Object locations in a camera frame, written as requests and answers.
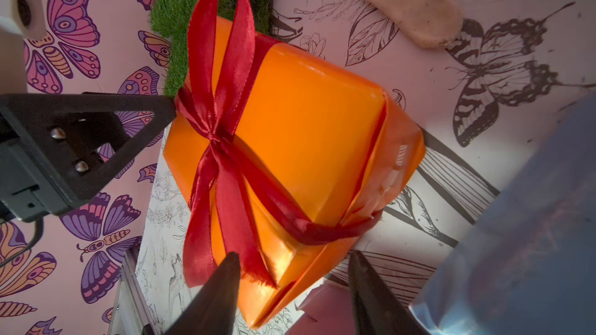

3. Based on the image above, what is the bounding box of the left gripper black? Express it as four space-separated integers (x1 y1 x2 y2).
1 93 176 223

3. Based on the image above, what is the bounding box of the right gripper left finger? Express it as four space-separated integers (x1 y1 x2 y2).
165 252 241 335

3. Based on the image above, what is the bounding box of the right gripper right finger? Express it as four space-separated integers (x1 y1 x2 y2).
349 251 427 335

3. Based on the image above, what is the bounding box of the purple gift box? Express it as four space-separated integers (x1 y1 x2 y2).
287 282 356 335

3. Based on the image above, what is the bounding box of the light blue gift box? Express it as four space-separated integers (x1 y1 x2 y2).
410 96 595 334

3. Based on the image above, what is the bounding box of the large orange gift box back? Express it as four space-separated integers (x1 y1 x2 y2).
162 16 427 329

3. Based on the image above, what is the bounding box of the red ribbon on back box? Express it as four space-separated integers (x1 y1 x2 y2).
175 0 381 287

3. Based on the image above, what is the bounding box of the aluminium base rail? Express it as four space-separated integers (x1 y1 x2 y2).
108 246 158 335

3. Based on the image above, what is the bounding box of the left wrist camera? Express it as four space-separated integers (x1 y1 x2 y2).
1 0 46 95

